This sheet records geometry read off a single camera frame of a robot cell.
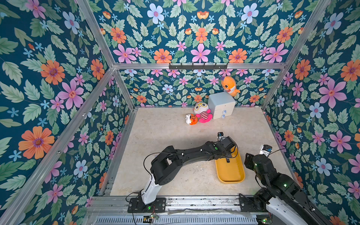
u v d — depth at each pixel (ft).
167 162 1.78
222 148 2.14
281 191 1.62
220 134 2.62
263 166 1.75
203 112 3.55
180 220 2.30
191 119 3.45
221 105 3.40
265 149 2.10
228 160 2.91
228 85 3.14
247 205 2.40
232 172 2.75
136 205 2.33
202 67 3.06
